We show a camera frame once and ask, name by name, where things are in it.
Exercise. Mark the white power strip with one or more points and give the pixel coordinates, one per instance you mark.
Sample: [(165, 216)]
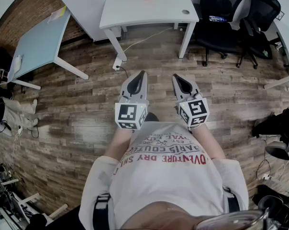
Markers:
[(117, 63), (266, 176)]

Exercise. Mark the person's left forearm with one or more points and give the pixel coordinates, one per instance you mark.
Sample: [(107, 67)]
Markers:
[(118, 140)]

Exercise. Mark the white flat device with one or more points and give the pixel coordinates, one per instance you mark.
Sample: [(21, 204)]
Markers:
[(17, 62)]

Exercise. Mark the workbench with wooden legs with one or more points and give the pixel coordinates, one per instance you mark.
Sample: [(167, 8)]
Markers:
[(13, 200)]

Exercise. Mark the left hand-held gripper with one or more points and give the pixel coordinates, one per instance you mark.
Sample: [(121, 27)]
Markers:
[(127, 114)]

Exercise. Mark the clear water bottle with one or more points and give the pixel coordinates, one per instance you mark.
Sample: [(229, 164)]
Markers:
[(217, 19)]

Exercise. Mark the grey chair base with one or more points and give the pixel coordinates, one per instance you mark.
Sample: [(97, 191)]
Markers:
[(278, 150)]

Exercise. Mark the person's right forearm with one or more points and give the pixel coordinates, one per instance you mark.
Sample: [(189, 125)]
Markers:
[(206, 140)]

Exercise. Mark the long white desk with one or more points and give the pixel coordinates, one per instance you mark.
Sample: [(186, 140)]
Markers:
[(82, 3)]

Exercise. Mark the light blue table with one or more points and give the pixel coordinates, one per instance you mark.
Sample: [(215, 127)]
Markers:
[(39, 42)]

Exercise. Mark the white table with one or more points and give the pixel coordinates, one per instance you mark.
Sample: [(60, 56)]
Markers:
[(144, 11)]

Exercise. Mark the black mesh office chair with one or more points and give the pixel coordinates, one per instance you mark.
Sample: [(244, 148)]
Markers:
[(216, 32), (259, 20)]

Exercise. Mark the person's eyeglasses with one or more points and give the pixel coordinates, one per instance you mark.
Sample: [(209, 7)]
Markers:
[(230, 221)]

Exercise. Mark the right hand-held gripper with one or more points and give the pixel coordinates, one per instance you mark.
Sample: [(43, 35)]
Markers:
[(194, 111)]

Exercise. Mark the yellow and white paper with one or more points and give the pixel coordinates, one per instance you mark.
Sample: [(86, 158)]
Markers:
[(56, 14)]

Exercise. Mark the white printed t-shirt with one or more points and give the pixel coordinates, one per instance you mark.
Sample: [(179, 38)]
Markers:
[(166, 181)]

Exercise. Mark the black picture frame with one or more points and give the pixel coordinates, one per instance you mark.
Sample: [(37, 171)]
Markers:
[(281, 15)]

